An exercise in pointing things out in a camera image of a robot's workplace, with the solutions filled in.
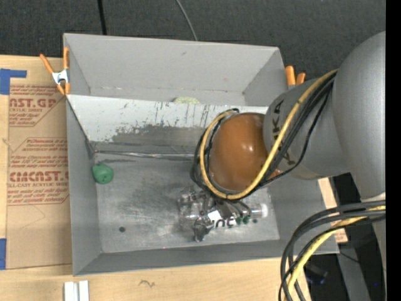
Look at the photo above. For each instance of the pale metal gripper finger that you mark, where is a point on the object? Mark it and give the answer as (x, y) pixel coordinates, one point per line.
(200, 229)
(189, 201)

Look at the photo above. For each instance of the grey metal bin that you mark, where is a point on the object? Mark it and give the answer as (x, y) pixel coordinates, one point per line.
(147, 199)

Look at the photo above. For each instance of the clear plastic bottle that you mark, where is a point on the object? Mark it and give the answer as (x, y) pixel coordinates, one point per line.
(260, 211)

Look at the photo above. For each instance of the green toy fruit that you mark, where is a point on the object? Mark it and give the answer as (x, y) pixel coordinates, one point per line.
(102, 173)

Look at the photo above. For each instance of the pale green sponge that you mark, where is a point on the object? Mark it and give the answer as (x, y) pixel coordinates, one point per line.
(186, 100)

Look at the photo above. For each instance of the brown cardboard board red print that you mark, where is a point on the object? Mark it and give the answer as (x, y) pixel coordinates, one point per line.
(37, 224)

